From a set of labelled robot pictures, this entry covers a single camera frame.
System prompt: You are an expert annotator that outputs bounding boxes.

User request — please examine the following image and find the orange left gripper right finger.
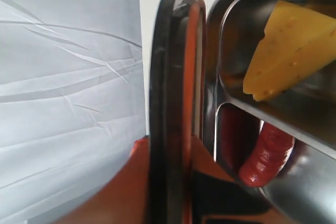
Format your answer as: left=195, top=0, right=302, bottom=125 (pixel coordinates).
left=190, top=134, right=268, bottom=224

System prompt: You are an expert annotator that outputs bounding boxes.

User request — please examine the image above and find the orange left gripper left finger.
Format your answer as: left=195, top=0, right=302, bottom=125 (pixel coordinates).
left=56, top=136, right=150, bottom=223

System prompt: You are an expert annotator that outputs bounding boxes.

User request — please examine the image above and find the red toy sausage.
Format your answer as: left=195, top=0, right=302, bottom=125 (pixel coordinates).
left=220, top=104, right=295, bottom=188

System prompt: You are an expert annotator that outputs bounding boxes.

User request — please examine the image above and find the dark transparent lunch box lid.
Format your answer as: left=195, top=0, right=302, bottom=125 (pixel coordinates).
left=148, top=0, right=206, bottom=223

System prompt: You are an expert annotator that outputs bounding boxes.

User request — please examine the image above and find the yellow toy cheese wedge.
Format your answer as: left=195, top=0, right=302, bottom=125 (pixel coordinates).
left=243, top=1, right=335, bottom=101

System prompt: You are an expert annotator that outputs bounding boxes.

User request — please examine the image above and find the steel two-compartment lunch box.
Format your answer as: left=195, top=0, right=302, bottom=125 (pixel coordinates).
left=203, top=0, right=335, bottom=223

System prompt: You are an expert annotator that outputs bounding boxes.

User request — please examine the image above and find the grey wrinkled backdrop curtain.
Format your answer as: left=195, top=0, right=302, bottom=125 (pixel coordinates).
left=1, top=0, right=145, bottom=223

